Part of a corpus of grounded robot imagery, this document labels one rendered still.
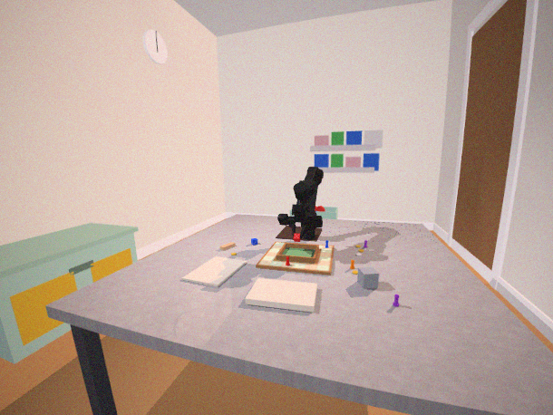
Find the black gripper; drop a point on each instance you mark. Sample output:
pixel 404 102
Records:
pixel 285 220

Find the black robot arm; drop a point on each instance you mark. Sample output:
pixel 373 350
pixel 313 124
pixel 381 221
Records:
pixel 306 192

